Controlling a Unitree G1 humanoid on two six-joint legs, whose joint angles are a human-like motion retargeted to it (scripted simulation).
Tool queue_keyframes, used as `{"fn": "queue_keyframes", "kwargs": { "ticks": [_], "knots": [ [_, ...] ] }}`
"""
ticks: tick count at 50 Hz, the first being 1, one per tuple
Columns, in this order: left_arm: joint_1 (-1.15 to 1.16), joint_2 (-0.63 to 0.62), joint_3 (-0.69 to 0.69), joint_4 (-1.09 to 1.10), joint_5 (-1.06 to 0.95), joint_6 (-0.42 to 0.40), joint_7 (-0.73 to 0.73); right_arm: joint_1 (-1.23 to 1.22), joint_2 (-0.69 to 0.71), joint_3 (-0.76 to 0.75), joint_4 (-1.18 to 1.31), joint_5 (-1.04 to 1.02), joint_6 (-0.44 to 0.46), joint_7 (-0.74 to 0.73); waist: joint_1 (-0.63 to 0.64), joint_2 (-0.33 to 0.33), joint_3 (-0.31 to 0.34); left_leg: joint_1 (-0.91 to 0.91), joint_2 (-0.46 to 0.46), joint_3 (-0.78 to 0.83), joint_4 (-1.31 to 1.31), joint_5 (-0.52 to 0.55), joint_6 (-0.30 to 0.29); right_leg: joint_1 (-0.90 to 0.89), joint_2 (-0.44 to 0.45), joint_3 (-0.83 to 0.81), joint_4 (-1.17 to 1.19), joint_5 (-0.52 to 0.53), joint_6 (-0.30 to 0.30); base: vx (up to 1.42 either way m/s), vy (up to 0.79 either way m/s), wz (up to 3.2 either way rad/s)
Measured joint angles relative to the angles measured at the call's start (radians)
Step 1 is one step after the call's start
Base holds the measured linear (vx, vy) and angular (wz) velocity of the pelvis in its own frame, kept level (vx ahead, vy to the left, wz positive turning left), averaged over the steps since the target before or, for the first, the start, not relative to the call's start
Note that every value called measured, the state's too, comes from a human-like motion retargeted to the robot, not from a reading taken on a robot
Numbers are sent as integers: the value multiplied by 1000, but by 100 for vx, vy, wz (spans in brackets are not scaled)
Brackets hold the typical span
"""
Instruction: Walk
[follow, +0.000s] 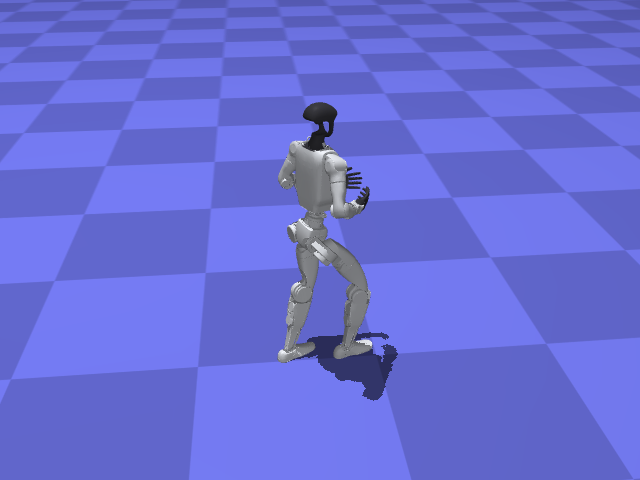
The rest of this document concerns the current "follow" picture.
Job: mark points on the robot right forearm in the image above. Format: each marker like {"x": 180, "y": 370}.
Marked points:
{"x": 351, "y": 209}

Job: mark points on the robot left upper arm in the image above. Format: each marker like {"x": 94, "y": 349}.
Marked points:
{"x": 285, "y": 177}

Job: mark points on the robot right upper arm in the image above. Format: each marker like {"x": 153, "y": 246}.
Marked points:
{"x": 336, "y": 168}

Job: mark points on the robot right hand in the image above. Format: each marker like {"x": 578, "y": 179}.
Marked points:
{"x": 363, "y": 200}

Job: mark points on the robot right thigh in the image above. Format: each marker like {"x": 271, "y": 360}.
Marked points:
{"x": 330, "y": 251}

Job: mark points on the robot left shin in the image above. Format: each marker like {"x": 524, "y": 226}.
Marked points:
{"x": 296, "y": 316}

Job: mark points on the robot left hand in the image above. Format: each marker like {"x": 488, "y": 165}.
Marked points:
{"x": 352, "y": 178}

